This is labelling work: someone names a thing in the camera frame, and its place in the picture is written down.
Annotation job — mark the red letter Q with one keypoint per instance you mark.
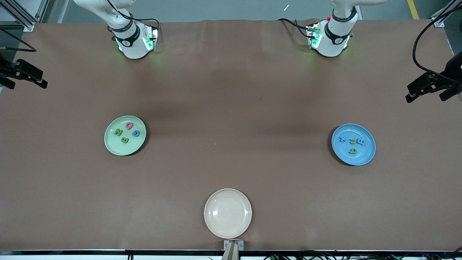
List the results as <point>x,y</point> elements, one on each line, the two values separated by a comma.
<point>129,125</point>

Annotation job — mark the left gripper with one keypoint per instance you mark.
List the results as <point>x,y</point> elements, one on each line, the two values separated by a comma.
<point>453,69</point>

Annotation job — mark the blue plate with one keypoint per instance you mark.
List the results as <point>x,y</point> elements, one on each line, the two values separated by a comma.
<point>353,159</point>

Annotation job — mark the green letter N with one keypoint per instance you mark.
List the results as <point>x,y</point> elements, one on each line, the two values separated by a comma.
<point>118,132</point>

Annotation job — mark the aluminium frame profile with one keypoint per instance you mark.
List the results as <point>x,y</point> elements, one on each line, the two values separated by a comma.
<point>28,26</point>
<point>437,22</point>

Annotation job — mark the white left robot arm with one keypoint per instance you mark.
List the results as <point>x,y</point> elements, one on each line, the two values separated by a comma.
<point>330,39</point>

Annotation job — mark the green letter g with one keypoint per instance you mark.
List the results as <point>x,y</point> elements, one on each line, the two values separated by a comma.
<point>352,151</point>

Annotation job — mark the brown table mat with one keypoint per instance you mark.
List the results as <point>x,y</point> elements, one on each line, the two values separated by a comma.
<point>231,90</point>

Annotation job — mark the cream plate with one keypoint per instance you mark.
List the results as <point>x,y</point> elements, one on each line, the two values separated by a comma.
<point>227,213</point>

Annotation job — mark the green letter B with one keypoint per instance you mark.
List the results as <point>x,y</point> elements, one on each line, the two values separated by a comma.
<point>125,140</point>

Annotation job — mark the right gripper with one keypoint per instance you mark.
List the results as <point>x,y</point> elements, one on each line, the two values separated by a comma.
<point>4,69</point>

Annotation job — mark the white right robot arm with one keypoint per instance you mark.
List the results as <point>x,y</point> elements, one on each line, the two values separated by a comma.
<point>133,47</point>

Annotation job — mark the blue letter m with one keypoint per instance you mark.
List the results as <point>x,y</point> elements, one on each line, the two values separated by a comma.
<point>361,142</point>

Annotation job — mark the green plate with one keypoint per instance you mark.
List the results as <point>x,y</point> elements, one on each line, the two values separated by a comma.
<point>126,148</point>

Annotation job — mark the grey metal mounting bracket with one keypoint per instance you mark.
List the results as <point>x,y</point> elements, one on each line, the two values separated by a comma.
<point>233,249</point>

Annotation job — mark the blue letter C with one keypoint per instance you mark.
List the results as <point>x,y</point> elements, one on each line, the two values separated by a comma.
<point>136,133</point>

